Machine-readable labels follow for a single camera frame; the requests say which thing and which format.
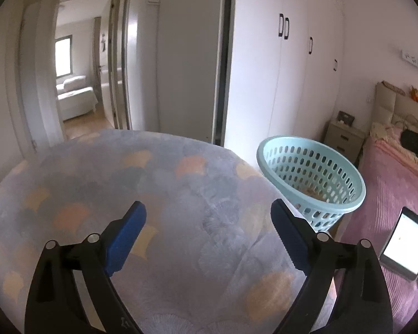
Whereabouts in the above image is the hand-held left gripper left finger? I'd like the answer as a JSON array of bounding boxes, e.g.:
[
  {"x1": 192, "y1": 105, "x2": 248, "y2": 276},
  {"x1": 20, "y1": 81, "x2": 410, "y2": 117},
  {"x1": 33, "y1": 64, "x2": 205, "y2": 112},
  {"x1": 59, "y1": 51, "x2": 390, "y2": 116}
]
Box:
[{"x1": 24, "y1": 200, "x2": 147, "y2": 334}]

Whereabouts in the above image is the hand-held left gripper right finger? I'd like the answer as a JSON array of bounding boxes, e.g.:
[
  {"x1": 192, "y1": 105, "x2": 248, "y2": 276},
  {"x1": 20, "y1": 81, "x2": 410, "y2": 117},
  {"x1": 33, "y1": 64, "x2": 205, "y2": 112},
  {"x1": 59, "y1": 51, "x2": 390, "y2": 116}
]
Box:
[{"x1": 270, "y1": 198, "x2": 394, "y2": 334}]

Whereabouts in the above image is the light blue plastic basket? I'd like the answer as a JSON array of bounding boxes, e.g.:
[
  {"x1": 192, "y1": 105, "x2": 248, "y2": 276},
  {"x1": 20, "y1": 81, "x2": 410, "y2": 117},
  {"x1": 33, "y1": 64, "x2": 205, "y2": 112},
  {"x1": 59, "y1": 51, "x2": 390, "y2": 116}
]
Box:
[{"x1": 257, "y1": 136, "x2": 367, "y2": 232}]

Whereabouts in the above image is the pink bed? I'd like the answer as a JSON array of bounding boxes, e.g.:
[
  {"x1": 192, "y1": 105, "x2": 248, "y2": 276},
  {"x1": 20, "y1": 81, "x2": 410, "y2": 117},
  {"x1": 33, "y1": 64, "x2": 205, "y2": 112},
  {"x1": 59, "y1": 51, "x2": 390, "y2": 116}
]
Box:
[{"x1": 334, "y1": 125, "x2": 418, "y2": 334}]

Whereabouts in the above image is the tablet with lit screen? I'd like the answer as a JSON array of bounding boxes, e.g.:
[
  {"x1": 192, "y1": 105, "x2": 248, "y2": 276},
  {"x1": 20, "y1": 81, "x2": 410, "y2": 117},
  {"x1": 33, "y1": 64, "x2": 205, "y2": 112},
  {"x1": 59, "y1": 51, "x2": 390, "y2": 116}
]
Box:
[{"x1": 379, "y1": 207, "x2": 418, "y2": 281}]

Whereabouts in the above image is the beige nightstand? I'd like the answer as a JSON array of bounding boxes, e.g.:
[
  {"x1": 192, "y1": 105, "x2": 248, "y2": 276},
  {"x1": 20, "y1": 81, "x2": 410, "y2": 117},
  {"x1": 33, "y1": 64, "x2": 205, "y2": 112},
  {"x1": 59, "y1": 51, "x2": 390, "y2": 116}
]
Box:
[{"x1": 325, "y1": 118, "x2": 366, "y2": 166}]

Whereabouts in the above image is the cream cloth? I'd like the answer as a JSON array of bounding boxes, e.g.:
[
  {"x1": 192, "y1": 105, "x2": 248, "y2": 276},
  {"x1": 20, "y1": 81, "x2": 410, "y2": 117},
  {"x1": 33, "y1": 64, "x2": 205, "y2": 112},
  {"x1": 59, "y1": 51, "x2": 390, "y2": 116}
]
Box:
[{"x1": 369, "y1": 122, "x2": 396, "y2": 141}]

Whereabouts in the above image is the white sofa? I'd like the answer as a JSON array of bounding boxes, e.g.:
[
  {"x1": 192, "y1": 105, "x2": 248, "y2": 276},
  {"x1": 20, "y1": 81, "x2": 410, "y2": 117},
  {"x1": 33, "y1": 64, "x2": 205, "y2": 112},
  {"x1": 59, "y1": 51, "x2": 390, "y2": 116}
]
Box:
[{"x1": 57, "y1": 75, "x2": 99, "y2": 122}]

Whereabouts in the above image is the black bag on bed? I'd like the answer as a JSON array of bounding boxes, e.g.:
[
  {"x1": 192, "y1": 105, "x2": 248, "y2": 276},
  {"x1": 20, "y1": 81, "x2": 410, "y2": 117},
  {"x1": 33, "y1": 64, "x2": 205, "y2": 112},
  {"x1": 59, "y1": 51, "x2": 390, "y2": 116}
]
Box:
[{"x1": 400, "y1": 129, "x2": 418, "y2": 164}]

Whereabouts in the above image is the beige padded headboard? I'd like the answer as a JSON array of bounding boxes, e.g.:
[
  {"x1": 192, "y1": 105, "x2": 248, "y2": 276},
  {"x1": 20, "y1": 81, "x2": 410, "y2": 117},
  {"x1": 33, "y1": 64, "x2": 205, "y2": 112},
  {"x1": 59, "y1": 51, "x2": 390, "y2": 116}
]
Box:
[{"x1": 371, "y1": 82, "x2": 418, "y2": 136}]

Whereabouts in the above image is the white wardrobe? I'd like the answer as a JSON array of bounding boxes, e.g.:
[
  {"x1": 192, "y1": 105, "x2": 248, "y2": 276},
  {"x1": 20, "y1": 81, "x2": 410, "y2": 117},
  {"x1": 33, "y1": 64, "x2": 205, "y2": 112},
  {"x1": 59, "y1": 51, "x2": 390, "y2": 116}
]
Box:
[{"x1": 226, "y1": 0, "x2": 345, "y2": 147}]

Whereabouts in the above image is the white sliding door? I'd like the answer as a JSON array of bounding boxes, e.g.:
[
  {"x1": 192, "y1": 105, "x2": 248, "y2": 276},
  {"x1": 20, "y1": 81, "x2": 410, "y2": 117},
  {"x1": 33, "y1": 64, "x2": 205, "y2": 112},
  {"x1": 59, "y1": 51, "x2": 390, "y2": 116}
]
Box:
[{"x1": 157, "y1": 0, "x2": 232, "y2": 147}]

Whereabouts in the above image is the window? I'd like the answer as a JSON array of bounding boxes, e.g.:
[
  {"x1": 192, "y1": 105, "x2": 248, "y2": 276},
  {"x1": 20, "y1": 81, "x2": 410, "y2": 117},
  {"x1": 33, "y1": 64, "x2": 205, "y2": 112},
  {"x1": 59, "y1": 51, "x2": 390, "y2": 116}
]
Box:
[{"x1": 55, "y1": 35, "x2": 73, "y2": 77}]

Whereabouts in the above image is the white cable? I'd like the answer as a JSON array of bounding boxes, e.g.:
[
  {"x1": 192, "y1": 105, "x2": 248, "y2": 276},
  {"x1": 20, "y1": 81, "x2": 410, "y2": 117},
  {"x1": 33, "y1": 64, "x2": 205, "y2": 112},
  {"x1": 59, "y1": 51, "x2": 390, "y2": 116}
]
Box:
[{"x1": 395, "y1": 115, "x2": 418, "y2": 133}]

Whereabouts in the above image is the white wall decoration strip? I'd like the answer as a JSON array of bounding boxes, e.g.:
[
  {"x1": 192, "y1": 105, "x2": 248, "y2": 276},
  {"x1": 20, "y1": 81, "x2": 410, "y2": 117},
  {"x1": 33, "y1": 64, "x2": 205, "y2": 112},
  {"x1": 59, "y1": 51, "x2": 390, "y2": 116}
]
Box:
[{"x1": 399, "y1": 49, "x2": 418, "y2": 77}]

